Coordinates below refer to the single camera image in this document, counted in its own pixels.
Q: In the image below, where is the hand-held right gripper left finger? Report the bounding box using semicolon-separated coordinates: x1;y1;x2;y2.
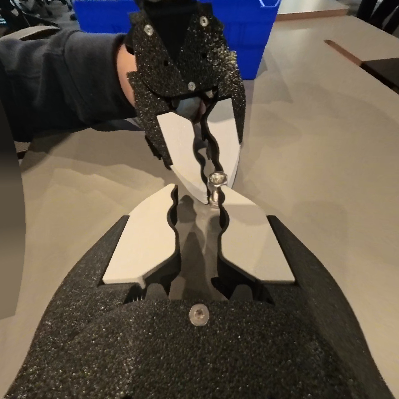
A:
102;183;183;290

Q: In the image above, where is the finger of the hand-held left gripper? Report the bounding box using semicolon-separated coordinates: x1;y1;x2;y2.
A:
157;110;210;205
202;97;241;188

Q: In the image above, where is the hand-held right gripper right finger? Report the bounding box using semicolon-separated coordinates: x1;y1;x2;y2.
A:
213;186;296;284

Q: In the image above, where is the silver hex bolt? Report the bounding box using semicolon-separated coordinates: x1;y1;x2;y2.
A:
207;170;230;195

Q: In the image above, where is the person's left forearm dark sleeve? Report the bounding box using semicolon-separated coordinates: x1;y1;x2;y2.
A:
0;30;136;142

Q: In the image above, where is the person's left hand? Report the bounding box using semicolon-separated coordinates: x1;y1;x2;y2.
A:
116;42;138;108

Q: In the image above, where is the blue plastic bin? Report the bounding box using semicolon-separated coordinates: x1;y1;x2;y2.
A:
73;0;281;80

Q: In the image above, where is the grey office chair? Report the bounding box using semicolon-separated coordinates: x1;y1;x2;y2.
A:
0;0;75;41

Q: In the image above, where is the adjacent beige table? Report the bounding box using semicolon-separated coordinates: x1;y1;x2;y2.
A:
277;0;349;22

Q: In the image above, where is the dark office chair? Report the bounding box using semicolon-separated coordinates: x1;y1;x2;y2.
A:
355;0;399;35

